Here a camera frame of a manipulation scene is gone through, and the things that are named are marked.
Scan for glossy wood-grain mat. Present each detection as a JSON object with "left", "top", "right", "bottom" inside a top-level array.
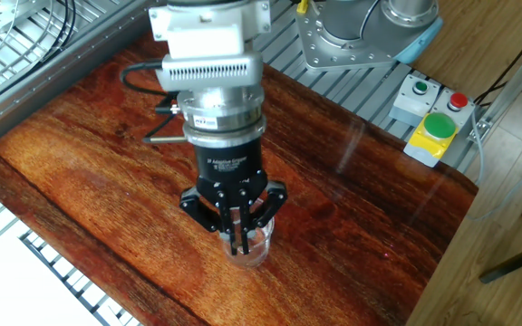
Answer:
[{"left": 0, "top": 31, "right": 479, "bottom": 326}]

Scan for silver cable connector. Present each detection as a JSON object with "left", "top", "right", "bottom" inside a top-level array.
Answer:
[{"left": 141, "top": 134, "right": 189, "bottom": 145}]

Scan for aluminium frame post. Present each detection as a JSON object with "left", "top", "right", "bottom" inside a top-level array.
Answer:
[{"left": 467, "top": 26, "right": 522, "bottom": 144}]

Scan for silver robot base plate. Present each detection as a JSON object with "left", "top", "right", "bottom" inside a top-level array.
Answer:
[{"left": 295, "top": 0, "right": 401, "bottom": 72}]

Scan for clear glass beaker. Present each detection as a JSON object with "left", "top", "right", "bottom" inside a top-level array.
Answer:
[{"left": 217, "top": 212, "right": 275, "bottom": 269}]

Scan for grey cable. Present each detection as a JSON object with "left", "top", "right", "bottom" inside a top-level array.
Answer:
[{"left": 467, "top": 112, "right": 522, "bottom": 223}]

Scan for white paper sheet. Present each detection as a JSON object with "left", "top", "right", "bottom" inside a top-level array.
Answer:
[{"left": 0, "top": 221, "right": 92, "bottom": 326}]

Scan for yellow box big green button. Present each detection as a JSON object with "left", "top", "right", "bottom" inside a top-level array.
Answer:
[{"left": 402, "top": 111, "right": 460, "bottom": 168}]

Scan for black floor cable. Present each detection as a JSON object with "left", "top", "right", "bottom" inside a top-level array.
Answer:
[{"left": 473, "top": 26, "right": 522, "bottom": 108}]

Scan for black wrist cable bundle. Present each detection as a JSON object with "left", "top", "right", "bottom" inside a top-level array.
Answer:
[{"left": 120, "top": 58, "right": 181, "bottom": 99}]

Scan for grey box small green button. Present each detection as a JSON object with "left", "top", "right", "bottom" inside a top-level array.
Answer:
[{"left": 388, "top": 73, "right": 442, "bottom": 128}]

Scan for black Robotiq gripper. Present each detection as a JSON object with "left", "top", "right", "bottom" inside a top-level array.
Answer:
[{"left": 179, "top": 136, "right": 289, "bottom": 257}]

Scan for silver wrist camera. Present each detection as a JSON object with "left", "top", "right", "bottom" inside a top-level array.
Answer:
[{"left": 155, "top": 52, "right": 265, "bottom": 92}]

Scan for grey box red button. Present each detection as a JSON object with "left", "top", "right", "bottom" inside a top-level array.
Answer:
[{"left": 430, "top": 88, "right": 477, "bottom": 137}]

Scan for thin black cables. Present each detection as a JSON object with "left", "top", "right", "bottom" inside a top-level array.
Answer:
[{"left": 38, "top": 0, "right": 77, "bottom": 64}]

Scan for dark stand leg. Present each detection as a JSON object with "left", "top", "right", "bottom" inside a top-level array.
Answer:
[{"left": 478, "top": 237, "right": 522, "bottom": 285}]

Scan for silver force torque sensor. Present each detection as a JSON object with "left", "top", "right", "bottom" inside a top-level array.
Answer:
[{"left": 177, "top": 86, "right": 267, "bottom": 149}]

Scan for grey aluminium beam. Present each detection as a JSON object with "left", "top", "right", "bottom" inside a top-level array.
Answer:
[{"left": 0, "top": 0, "right": 162, "bottom": 159}]

